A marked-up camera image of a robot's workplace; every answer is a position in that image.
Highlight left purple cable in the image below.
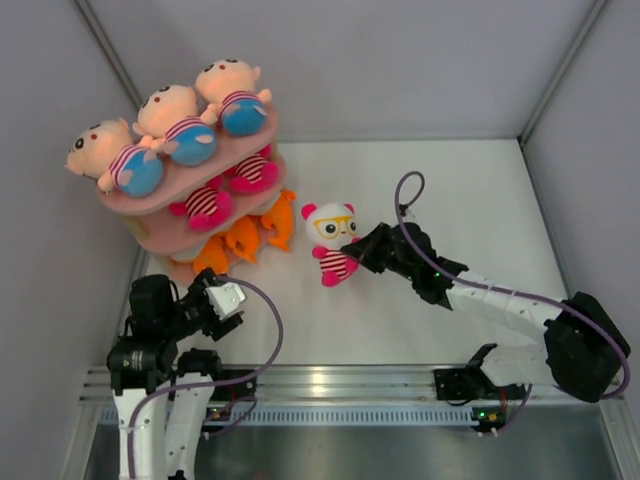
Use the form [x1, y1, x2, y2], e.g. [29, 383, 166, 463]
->
[127, 278, 285, 480]

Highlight orange plush toy right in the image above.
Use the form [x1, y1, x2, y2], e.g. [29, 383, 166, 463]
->
[260, 189, 296, 252]

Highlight boy plush red dot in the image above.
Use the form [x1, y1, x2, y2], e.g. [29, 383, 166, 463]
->
[195, 59, 272, 136]

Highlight pink two-tier wooden shelf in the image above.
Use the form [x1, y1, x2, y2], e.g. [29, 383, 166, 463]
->
[97, 107, 295, 285]

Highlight white pink plush yellow glasses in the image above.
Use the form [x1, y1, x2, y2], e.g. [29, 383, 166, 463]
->
[301, 203, 360, 288]

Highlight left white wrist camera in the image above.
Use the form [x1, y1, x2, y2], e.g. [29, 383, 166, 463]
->
[205, 282, 246, 320]

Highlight orange plush toy left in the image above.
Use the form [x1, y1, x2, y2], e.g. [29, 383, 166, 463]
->
[192, 236, 230, 275]

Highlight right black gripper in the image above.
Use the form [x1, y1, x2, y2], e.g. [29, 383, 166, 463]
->
[343, 222, 419, 281]

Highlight orange plush toy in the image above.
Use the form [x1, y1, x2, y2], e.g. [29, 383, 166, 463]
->
[192, 236, 230, 275]
[224, 216, 261, 264]
[260, 189, 296, 252]

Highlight white pink plush face down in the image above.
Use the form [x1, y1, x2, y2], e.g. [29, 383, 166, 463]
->
[225, 144, 280, 195]

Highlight white slotted cable duct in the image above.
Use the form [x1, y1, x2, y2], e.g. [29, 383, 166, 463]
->
[99, 402, 506, 427]

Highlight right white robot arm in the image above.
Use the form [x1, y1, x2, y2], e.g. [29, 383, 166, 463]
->
[341, 222, 631, 403]

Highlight boy plush black hair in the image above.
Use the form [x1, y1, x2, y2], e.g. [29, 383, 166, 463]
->
[65, 118, 164, 198]

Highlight orange plush toy middle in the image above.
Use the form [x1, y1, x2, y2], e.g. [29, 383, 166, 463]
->
[224, 216, 261, 264]

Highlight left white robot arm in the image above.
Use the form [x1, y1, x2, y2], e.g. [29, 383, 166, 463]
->
[106, 269, 246, 479]

